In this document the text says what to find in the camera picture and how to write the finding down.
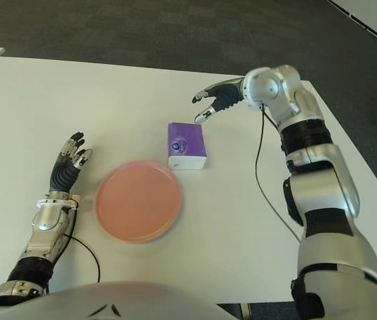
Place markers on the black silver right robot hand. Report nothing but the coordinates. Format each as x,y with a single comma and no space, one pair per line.
225,95

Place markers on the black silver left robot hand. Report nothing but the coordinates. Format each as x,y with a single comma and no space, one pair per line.
63,175

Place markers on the pink round plate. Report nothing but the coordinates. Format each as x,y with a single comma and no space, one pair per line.
138,200

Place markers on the silver robot torso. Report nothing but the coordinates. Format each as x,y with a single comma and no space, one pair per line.
108,300

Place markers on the purple tissue paper pack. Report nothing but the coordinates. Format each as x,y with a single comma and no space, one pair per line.
185,143

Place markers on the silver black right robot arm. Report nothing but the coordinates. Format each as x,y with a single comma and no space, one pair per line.
325,186

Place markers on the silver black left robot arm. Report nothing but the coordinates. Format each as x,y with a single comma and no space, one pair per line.
47,220

